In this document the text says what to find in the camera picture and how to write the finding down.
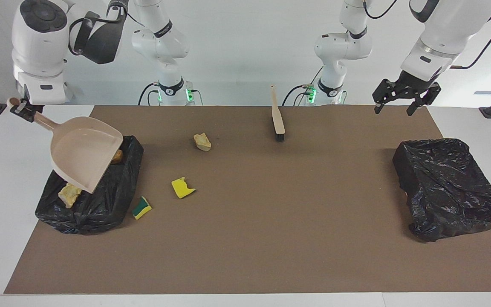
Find jagged beige chunk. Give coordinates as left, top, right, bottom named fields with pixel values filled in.
left=58, top=183, right=83, bottom=209

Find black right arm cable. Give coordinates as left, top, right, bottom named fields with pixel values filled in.
left=68, top=0, right=144, bottom=56

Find notched yellow sponge piece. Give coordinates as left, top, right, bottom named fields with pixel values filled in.
left=171, top=177, right=196, bottom=200

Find beige brush black bristles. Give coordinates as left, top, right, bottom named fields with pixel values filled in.
left=270, top=85, right=286, bottom=142

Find black bag lined bin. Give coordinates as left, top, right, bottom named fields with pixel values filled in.
left=392, top=138, right=491, bottom=243
left=35, top=134, right=144, bottom=235

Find pale beige foam chunk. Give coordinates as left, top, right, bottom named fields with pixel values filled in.
left=193, top=133, right=212, bottom=152

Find green yellow sponge piece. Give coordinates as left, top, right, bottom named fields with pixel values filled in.
left=133, top=196, right=153, bottom=220

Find black base cable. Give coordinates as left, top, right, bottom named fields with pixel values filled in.
left=283, top=84, right=310, bottom=106
left=138, top=82, right=161, bottom=106

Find brown table mat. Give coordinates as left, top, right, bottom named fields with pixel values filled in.
left=4, top=105, right=491, bottom=295

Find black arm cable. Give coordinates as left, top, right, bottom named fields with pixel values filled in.
left=68, top=0, right=144, bottom=56
left=363, top=0, right=491, bottom=70

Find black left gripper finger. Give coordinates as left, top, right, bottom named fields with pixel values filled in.
left=373, top=79, right=399, bottom=114
left=407, top=83, right=442, bottom=116

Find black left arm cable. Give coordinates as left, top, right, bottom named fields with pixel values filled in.
left=363, top=0, right=491, bottom=70

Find beige plastic dustpan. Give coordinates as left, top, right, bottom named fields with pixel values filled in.
left=7, top=97, right=124, bottom=194

